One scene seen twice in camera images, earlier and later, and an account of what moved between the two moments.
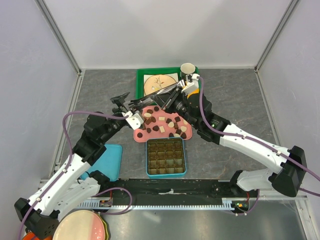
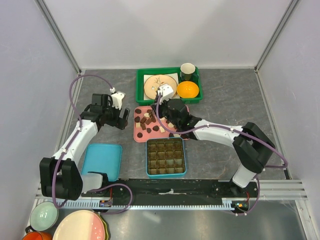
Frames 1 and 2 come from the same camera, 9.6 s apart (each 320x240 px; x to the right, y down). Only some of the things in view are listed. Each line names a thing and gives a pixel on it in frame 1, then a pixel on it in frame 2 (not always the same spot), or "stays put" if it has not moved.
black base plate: x=169 y=189 stays put
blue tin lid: x=109 y=163 stays put
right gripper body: x=180 y=105 → x=164 y=112
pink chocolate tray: x=159 y=123 stays put
